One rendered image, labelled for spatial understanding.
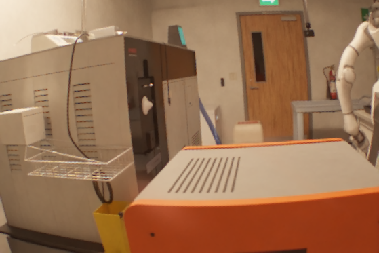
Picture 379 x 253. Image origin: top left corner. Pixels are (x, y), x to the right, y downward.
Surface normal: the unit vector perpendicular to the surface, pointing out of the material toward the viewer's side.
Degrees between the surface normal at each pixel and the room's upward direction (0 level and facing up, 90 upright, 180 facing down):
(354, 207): 90
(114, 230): 93
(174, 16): 90
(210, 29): 90
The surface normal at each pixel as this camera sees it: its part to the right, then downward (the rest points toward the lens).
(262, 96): -0.18, 0.15
